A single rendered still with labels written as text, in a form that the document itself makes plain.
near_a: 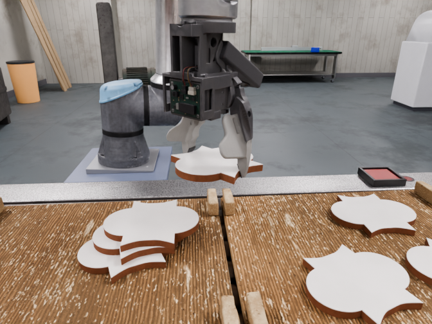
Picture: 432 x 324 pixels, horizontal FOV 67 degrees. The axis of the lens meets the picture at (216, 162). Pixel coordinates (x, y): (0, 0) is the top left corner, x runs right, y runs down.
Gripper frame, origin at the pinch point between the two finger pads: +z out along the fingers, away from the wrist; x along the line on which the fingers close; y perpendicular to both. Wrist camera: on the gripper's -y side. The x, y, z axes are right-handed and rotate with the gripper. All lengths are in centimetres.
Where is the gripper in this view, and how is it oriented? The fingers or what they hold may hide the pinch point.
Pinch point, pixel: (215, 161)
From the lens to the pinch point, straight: 50.8
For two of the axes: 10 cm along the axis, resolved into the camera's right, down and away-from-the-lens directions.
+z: -0.2, 9.2, 3.8
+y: -6.3, 2.9, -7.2
